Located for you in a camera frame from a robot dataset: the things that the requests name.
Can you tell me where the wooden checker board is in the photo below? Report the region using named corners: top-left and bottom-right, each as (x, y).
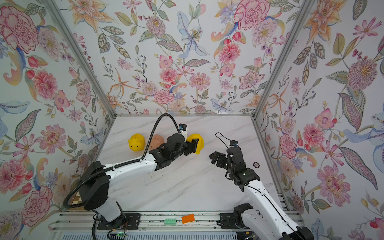
top-left (71, 192), bottom-right (84, 210)

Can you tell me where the green terminal block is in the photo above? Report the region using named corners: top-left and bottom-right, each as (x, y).
top-left (164, 219), bottom-right (177, 226)

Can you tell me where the aluminium frame corner post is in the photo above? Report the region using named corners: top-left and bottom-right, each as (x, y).
top-left (42, 0), bottom-right (117, 121)
top-left (252, 0), bottom-right (316, 119)

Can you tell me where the pink piggy bank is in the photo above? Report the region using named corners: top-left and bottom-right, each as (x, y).
top-left (149, 135), bottom-right (165, 151)

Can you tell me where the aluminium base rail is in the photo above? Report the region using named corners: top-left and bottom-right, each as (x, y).
top-left (47, 211), bottom-right (304, 233)

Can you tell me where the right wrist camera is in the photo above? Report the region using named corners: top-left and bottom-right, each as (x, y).
top-left (230, 140), bottom-right (239, 148)

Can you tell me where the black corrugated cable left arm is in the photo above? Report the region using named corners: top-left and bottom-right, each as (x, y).
top-left (62, 113), bottom-right (182, 209)

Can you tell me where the aluminium frame corner post left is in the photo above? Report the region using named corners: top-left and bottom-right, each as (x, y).
top-left (42, 0), bottom-right (117, 121)

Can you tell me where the orange tag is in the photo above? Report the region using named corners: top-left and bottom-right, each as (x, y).
top-left (182, 214), bottom-right (195, 224)

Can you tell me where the yellow piggy bank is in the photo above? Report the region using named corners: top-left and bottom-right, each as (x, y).
top-left (128, 134), bottom-right (146, 152)
top-left (187, 134), bottom-right (204, 155)

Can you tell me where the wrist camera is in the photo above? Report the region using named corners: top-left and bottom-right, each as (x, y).
top-left (230, 140), bottom-right (239, 148)
top-left (179, 124), bottom-right (188, 139)

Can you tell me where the aluminium frame corner post right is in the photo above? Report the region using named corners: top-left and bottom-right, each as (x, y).
top-left (252, 0), bottom-right (316, 119)

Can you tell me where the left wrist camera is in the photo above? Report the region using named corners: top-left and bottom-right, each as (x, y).
top-left (179, 124), bottom-right (188, 139)

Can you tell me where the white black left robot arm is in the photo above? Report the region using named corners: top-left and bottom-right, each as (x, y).
top-left (79, 134), bottom-right (204, 223)

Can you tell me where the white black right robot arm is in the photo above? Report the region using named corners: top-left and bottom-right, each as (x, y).
top-left (210, 147), bottom-right (314, 240)

